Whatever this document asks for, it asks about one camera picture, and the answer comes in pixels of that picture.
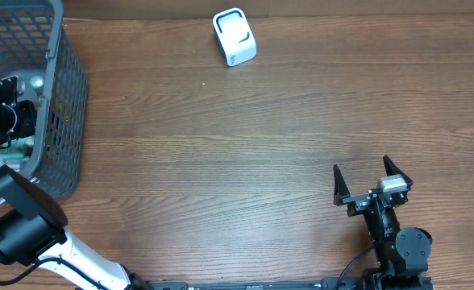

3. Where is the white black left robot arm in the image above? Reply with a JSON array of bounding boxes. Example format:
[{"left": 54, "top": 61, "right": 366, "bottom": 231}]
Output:
[{"left": 0, "top": 77, "right": 150, "bottom": 289}]

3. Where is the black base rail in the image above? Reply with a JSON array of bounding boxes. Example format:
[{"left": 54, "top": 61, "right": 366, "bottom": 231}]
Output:
[{"left": 146, "top": 278, "right": 373, "bottom": 290}]

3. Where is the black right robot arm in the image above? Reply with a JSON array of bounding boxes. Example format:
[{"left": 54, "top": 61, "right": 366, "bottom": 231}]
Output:
[{"left": 323, "top": 155, "right": 434, "bottom": 290}]

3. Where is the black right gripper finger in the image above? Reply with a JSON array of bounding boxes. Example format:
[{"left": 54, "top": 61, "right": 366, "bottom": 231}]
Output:
[
  {"left": 333, "top": 164, "right": 351, "bottom": 205},
  {"left": 383, "top": 155, "right": 414, "bottom": 188}
]

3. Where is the white barcode scanner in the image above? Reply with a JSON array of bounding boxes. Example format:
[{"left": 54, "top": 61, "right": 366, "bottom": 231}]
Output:
[{"left": 212, "top": 7, "right": 257, "bottom": 67}]

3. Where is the grey plastic mesh basket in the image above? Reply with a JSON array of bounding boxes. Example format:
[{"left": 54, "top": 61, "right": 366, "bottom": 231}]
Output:
[{"left": 0, "top": 1, "right": 89, "bottom": 198}]

